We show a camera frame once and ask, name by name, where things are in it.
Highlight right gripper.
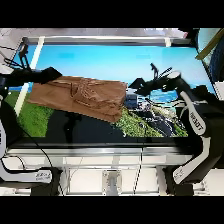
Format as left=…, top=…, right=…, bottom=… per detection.
left=127, top=77, right=152, bottom=97

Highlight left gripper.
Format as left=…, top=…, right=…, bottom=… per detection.
left=39, top=66, right=63, bottom=84

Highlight brown pants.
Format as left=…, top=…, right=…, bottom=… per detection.
left=27, top=75, right=130, bottom=124

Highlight black cable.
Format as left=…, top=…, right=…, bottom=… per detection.
left=0, top=157, right=28, bottom=172
left=20, top=129, right=55, bottom=169

